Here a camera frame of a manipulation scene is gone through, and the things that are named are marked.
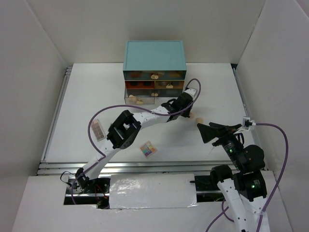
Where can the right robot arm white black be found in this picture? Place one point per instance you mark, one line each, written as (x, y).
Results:
(244, 191)

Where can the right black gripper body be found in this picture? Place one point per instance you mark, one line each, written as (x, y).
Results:
(227, 137)

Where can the pink eyeshadow palette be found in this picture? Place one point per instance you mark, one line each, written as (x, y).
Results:
(97, 130)

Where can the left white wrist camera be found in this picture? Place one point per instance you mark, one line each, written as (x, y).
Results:
(192, 92)

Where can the white tape sheet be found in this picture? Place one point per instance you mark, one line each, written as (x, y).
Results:
(144, 191)

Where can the teal drawer organizer box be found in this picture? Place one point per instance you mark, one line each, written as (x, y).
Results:
(154, 69)

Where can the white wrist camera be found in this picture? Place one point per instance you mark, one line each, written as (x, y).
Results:
(192, 92)
(247, 124)

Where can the aluminium rail frame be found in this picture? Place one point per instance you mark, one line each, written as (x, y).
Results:
(99, 87)

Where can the colourful square eyeshadow palette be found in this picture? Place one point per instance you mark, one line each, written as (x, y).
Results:
(147, 149)

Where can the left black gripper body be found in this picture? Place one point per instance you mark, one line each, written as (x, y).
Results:
(186, 112)

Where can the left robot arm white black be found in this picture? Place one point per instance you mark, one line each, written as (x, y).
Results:
(123, 131)

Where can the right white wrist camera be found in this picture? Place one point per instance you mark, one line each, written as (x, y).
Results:
(247, 124)

